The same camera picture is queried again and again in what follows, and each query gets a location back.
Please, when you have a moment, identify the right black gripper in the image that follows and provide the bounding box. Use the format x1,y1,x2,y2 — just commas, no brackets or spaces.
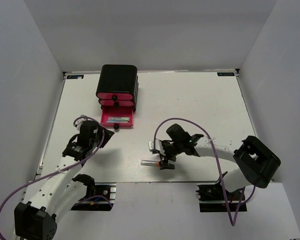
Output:
159,140,184,170

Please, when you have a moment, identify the clear tube orange cap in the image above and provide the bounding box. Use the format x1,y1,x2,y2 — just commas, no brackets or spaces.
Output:
140,160,160,168

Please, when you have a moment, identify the green clear tube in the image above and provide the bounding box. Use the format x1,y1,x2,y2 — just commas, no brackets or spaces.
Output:
108,117,130,122

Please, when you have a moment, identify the pink bottom drawer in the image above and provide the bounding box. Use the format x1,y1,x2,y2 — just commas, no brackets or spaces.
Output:
100,106,134,130

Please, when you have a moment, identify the pink drawer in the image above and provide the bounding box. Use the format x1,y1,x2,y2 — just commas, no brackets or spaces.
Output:
100,106,134,130
96,92,134,101
98,99,135,107

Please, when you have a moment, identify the pink top drawer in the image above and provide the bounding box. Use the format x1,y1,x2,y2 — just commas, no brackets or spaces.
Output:
96,92,134,101

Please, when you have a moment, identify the light blue clear tube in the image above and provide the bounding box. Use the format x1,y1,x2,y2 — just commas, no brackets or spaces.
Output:
106,119,129,124

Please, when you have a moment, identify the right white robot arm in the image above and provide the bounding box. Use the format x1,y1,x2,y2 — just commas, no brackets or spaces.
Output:
152,123,282,200

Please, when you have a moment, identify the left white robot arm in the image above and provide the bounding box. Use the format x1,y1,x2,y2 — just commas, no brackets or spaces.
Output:
14,119,114,240

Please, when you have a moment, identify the black drawer cabinet shell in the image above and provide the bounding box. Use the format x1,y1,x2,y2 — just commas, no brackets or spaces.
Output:
95,64,139,111

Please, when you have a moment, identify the left blue corner label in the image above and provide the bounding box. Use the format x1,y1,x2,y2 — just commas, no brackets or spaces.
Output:
66,74,84,80

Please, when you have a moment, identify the blue corner label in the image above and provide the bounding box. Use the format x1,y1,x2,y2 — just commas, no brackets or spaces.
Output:
217,72,236,77
66,74,84,80

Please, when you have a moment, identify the right blue corner label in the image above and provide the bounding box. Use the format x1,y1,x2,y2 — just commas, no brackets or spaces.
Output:
217,72,236,77

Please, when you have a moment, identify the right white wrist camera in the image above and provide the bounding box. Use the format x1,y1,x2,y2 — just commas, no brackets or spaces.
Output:
148,139,165,155

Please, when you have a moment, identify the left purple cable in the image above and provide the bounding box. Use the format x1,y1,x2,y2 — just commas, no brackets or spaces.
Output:
0,116,106,240

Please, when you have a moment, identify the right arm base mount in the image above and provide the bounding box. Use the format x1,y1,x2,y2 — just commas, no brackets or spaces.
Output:
196,184,242,213

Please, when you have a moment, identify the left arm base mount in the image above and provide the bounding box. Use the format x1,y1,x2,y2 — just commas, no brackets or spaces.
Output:
71,183,117,212

